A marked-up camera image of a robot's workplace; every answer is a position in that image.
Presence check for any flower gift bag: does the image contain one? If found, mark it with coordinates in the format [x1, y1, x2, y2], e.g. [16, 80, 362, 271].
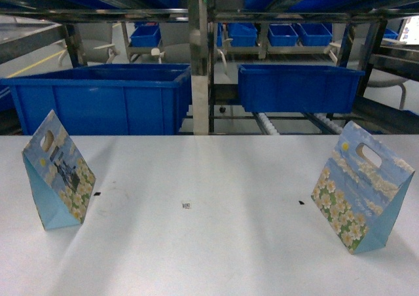
[22, 111, 96, 231]
[311, 122, 415, 254]

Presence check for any blue crate right on rollers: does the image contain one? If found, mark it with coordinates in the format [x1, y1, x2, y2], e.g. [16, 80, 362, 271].
[238, 64, 365, 113]

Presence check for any large blue crate left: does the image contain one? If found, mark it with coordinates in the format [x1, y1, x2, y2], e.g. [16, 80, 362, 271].
[1, 64, 192, 136]

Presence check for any steel rack upright post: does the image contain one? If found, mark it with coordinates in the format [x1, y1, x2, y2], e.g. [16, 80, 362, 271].
[188, 0, 209, 136]

